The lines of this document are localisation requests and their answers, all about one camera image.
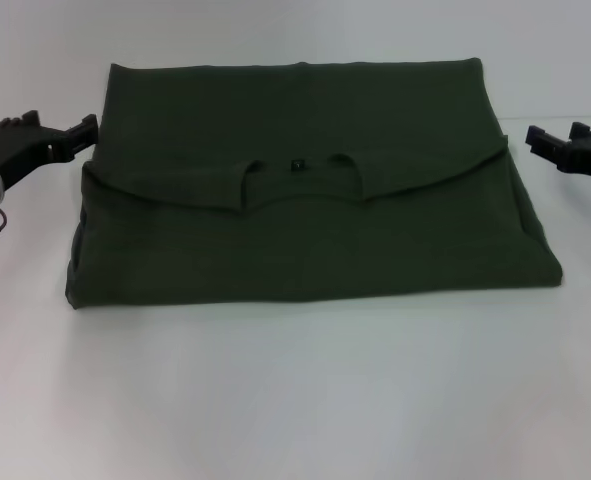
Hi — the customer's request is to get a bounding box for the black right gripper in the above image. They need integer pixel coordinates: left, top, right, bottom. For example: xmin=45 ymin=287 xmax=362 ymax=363
xmin=524 ymin=120 xmax=591 ymax=182

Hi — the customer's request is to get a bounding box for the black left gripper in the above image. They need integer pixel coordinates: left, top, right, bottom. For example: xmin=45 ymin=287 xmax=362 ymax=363
xmin=0 ymin=108 xmax=100 ymax=187

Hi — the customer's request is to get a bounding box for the dark green printed t-shirt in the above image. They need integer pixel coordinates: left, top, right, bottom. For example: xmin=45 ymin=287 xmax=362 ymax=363
xmin=62 ymin=56 xmax=563 ymax=312

